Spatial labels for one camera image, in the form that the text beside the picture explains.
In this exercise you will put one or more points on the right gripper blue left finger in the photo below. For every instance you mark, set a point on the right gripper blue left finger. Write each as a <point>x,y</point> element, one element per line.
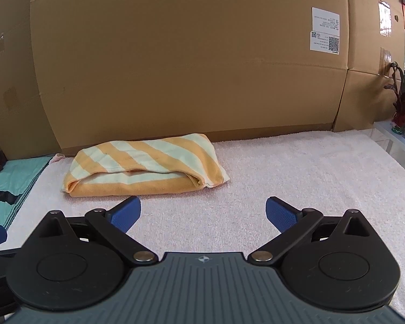
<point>109,228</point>

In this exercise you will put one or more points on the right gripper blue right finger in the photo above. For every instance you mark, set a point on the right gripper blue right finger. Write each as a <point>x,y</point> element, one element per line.
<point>294,226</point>

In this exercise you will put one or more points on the orange white striped shirt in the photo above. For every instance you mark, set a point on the orange white striped shirt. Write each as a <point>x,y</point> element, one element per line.
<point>164,166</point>

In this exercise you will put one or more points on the pink fleece towel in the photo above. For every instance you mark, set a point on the pink fleece towel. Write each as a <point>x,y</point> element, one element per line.
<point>331,172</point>

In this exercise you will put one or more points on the left cardboard box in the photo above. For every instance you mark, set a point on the left cardboard box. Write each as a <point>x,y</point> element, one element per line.
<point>25,131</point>

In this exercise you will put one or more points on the white side table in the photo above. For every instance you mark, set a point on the white side table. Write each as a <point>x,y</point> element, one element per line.
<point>392,143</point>

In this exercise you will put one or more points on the large cardboard box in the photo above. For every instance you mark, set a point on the large cardboard box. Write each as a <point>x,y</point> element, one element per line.
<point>137,69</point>

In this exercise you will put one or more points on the red black feather decoration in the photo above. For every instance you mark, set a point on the red black feather decoration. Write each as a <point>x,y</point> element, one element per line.
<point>403,97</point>

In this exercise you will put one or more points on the white shipping label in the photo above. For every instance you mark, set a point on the white shipping label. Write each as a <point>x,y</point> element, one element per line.
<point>325,33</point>

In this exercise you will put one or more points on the right cardboard box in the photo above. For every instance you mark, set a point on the right cardboard box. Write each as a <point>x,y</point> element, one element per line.
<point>376,39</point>

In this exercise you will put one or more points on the teal garment with black strap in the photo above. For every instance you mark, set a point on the teal garment with black strap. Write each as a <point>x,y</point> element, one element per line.
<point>16,181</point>

